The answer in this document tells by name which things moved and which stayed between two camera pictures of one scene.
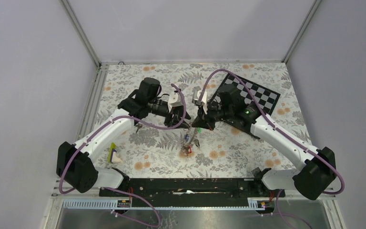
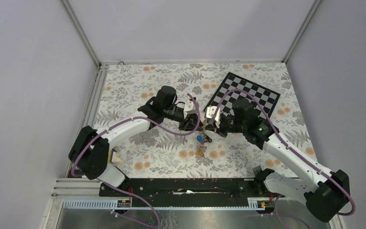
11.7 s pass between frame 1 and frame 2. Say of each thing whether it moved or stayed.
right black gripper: moved
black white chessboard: stayed
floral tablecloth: stayed
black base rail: stayed
